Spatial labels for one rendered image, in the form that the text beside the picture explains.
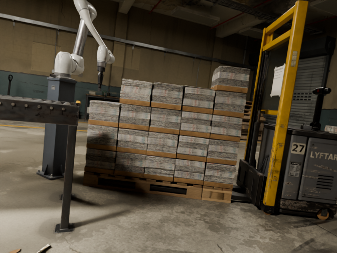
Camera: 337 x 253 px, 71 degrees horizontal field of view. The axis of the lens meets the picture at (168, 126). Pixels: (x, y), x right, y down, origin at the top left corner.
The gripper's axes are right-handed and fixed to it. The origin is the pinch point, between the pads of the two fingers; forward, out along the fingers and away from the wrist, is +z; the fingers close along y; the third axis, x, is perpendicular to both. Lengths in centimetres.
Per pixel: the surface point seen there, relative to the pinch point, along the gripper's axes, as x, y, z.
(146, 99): -50, -19, 6
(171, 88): -72, -18, -7
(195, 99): -96, -18, 0
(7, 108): 17, -109, 21
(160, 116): -66, -18, 21
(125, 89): -29.7, -19.1, -0.5
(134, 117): -41, -18, 24
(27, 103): 8, -106, 17
